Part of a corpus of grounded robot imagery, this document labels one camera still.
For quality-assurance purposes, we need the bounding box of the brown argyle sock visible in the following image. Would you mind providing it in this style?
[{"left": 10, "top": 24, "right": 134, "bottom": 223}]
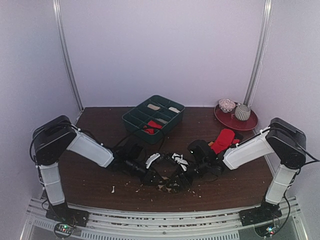
[{"left": 156, "top": 176, "right": 181, "bottom": 194}]

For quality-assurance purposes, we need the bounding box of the green compartment tray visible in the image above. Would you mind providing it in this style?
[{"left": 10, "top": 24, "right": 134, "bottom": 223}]
[{"left": 122, "top": 95, "right": 185, "bottom": 145}]

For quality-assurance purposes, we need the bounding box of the red snowflake sock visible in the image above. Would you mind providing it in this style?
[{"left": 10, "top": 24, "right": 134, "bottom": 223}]
[{"left": 143, "top": 125, "right": 155, "bottom": 135}]

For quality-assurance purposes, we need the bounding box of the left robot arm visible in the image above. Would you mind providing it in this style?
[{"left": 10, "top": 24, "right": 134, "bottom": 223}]
[{"left": 29, "top": 115, "right": 164, "bottom": 222}]

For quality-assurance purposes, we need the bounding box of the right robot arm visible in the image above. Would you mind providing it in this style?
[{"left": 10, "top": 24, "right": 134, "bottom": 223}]
[{"left": 165, "top": 117, "right": 319, "bottom": 221}]

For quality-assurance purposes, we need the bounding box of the red cloth in tray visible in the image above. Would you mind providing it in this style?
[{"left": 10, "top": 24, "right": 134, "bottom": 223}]
[{"left": 147, "top": 120, "right": 163, "bottom": 129}]

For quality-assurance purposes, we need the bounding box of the cream cloth in tray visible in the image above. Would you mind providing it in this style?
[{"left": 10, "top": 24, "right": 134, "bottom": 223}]
[{"left": 157, "top": 118, "right": 168, "bottom": 124}]

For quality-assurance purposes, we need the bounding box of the white cloth in tray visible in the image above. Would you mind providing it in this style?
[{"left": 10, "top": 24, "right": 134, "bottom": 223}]
[{"left": 168, "top": 106, "right": 180, "bottom": 114}]

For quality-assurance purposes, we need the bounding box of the beige cloth in tray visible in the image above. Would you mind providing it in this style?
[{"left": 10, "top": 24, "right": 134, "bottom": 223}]
[{"left": 147, "top": 103, "right": 161, "bottom": 111}]

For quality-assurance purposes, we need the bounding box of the black red argyle sock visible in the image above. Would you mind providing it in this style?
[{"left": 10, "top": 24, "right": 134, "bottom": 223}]
[{"left": 207, "top": 132, "right": 244, "bottom": 146}]

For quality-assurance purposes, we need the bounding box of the red round plate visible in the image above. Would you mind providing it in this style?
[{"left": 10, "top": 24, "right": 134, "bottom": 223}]
[{"left": 214, "top": 105, "right": 258, "bottom": 131}]

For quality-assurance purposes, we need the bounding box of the white patterned bowl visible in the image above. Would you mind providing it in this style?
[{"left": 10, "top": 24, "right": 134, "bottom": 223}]
[{"left": 218, "top": 98, "right": 236, "bottom": 113}]

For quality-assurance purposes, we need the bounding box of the striped ceramic cup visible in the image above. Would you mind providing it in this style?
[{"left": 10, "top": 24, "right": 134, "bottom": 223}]
[{"left": 234, "top": 104, "right": 251, "bottom": 121}]

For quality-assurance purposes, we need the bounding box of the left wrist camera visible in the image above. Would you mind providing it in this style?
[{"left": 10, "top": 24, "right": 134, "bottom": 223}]
[{"left": 119, "top": 143, "right": 144, "bottom": 163}]

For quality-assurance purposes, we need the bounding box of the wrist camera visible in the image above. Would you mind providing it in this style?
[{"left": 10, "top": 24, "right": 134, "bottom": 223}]
[
  {"left": 187, "top": 139, "right": 217, "bottom": 163},
  {"left": 119, "top": 143, "right": 144, "bottom": 163}
]

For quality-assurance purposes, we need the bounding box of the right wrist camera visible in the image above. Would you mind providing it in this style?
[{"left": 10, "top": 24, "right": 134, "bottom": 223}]
[{"left": 187, "top": 139, "right": 217, "bottom": 163}]

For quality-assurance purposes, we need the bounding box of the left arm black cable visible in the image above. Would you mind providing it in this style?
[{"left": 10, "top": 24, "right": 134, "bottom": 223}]
[{"left": 112, "top": 128, "right": 166, "bottom": 155}]

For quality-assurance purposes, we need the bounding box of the aluminium front rail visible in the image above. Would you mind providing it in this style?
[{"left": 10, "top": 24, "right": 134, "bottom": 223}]
[{"left": 18, "top": 197, "right": 311, "bottom": 240}]

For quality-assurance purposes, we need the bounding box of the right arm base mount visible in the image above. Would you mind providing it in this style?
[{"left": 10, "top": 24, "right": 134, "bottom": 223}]
[{"left": 239, "top": 203, "right": 282, "bottom": 238}]

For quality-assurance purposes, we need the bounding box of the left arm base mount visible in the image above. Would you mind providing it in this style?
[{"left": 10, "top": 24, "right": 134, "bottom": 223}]
[{"left": 45, "top": 202, "right": 89, "bottom": 239}]

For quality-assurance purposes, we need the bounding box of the right aluminium post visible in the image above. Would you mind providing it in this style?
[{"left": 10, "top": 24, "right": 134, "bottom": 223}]
[{"left": 243, "top": 0, "right": 273, "bottom": 107}]

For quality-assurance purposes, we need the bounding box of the aluminium post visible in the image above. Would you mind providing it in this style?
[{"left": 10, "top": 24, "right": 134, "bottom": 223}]
[
  {"left": 243, "top": 0, "right": 273, "bottom": 107},
  {"left": 52, "top": 0, "right": 84, "bottom": 112}
]

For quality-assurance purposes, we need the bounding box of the left aluminium post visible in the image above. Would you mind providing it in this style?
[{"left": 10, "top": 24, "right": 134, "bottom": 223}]
[{"left": 52, "top": 0, "right": 84, "bottom": 112}]

